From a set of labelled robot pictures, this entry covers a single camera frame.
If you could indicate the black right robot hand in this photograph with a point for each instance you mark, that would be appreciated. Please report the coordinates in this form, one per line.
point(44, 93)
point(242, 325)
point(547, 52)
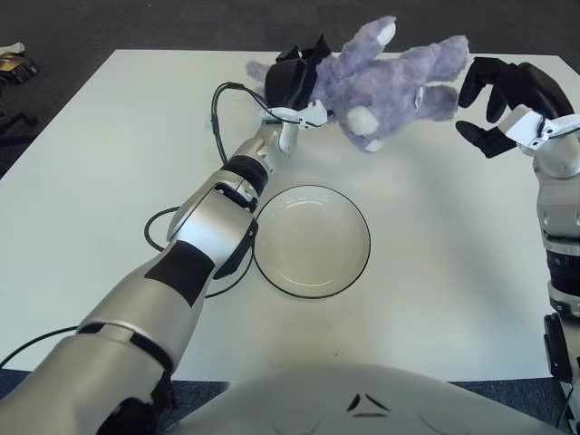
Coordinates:
point(539, 86)

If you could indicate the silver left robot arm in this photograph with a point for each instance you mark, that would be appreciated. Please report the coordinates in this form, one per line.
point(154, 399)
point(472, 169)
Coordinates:
point(208, 226)

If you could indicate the silver robot torso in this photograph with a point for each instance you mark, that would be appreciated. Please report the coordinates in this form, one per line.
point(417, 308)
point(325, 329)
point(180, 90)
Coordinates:
point(362, 403)

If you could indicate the white plate black rim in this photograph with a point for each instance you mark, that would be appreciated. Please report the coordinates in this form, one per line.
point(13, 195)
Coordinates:
point(312, 244)

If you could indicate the dark box on floor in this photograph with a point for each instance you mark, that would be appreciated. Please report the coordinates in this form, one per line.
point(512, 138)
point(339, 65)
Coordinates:
point(16, 68)

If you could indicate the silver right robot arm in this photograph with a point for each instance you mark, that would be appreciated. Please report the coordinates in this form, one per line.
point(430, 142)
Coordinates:
point(559, 204)

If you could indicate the purple plush rabbit doll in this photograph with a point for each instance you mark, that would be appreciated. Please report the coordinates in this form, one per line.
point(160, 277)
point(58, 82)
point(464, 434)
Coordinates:
point(385, 86)

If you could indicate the white object on floor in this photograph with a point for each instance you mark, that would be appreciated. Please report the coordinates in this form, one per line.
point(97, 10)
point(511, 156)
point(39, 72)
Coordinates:
point(12, 48)

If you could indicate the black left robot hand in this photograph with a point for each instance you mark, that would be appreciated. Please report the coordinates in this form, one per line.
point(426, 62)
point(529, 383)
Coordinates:
point(285, 84)

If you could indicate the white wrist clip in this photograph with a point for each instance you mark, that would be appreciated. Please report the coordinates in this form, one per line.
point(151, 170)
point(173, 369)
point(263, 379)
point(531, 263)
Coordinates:
point(525, 127)
point(312, 115)

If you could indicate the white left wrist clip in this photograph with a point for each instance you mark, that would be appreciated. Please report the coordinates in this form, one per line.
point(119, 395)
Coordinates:
point(312, 115)

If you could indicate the grey table leg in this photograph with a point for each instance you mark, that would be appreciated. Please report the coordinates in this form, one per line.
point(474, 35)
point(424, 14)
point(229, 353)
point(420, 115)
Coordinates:
point(573, 403)

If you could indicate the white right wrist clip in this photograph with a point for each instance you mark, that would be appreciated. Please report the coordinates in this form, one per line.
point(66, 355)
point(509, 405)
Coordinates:
point(525, 127)

